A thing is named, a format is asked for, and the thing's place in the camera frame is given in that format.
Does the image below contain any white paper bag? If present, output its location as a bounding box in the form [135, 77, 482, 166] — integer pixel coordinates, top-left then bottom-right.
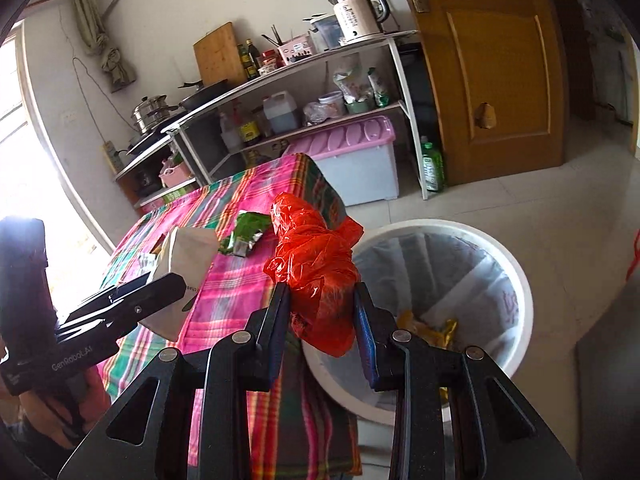
[140, 226, 219, 341]

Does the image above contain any red plastic bag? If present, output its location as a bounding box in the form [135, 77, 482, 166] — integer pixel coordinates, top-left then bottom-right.
[264, 193, 363, 358]

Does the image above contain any green snack bag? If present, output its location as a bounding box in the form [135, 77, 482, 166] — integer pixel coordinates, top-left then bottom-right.
[218, 210, 271, 258]

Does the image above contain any white trash bin with liner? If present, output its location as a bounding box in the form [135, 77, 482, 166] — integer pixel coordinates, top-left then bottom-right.
[301, 218, 535, 427]

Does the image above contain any person's left hand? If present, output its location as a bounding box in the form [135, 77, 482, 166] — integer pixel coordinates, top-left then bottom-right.
[18, 366, 111, 450]

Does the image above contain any pink plaid tablecloth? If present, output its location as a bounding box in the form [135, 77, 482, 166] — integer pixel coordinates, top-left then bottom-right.
[102, 154, 362, 479]

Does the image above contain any pink basket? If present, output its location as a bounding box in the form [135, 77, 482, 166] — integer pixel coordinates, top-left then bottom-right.
[160, 162, 192, 188]

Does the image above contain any green bottle on floor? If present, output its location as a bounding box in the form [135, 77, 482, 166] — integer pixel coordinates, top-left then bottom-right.
[421, 136, 445, 193]

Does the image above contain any steel steamer pot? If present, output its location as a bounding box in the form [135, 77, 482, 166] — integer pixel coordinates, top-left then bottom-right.
[131, 94, 175, 134]

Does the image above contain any pink lidded storage box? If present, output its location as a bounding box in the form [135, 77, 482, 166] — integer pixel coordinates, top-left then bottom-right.
[284, 115, 399, 206]

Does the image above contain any yellow label oil bottle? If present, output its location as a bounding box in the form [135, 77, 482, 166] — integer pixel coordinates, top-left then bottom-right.
[235, 105, 262, 145]

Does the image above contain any white oil jug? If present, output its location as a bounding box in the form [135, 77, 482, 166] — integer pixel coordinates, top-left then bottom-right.
[262, 91, 300, 134]

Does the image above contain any black frying pan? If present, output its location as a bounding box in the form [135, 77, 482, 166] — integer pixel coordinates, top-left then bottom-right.
[179, 79, 229, 112]

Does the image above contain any white lidded tub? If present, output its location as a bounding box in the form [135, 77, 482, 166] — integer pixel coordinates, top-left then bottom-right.
[318, 91, 347, 119]

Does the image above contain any wooden cutting board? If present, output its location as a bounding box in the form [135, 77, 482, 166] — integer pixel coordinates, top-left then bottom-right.
[193, 22, 247, 88]

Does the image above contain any white metal shelf rack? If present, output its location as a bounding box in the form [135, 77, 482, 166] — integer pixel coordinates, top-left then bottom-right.
[115, 32, 420, 211]

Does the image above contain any hanging grey cloth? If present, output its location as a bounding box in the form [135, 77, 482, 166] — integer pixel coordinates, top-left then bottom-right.
[73, 0, 137, 93]

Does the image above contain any dark sauce bottle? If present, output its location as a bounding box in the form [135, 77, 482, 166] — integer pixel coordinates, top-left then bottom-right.
[245, 39, 260, 73]

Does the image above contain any pink utensil holder box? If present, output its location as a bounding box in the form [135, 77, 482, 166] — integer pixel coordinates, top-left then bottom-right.
[279, 34, 317, 66]

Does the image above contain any clear plastic container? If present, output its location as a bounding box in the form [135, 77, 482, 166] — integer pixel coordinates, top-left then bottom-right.
[307, 13, 344, 52]

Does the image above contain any wooden door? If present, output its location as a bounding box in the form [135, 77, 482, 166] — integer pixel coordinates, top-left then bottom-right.
[408, 0, 568, 185]

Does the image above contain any white electric kettle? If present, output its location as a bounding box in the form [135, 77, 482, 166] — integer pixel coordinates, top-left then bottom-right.
[329, 0, 390, 44]

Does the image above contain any power strip on wall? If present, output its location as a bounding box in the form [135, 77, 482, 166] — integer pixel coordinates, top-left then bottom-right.
[102, 141, 125, 174]

